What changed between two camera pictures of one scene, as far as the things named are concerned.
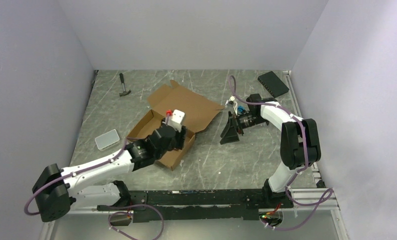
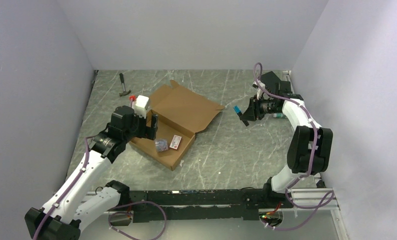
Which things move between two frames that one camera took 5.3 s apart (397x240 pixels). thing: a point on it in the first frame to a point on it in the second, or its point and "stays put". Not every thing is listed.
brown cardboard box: x=197 y=110 stays put
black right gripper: x=229 y=134 to x=253 y=112
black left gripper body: x=178 y=140 to x=140 y=129
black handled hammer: x=125 y=92 stays put
